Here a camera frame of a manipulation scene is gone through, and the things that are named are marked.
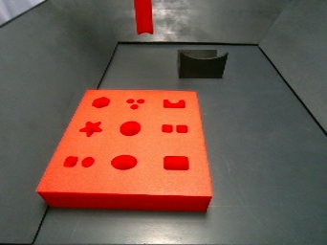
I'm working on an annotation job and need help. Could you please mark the dark grey curved holder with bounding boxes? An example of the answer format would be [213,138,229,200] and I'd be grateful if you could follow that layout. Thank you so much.
[178,50,229,78]

